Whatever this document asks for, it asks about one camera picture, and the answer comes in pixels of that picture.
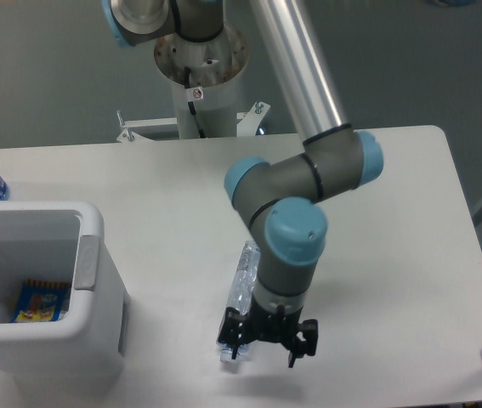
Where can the white trash can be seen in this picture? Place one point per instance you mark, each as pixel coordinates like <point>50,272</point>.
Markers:
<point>60,241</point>

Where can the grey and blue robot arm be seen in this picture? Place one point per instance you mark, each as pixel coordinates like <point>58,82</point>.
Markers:
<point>279,202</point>

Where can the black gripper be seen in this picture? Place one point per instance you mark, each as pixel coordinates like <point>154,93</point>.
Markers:
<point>270,327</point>

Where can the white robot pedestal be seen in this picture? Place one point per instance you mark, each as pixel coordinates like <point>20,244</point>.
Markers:
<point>205,81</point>

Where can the crushed clear plastic bottle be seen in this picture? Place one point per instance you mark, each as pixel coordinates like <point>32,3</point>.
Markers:
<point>239,298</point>

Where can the blue snack wrapper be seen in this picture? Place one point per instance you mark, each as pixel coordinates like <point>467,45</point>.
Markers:
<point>42,301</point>

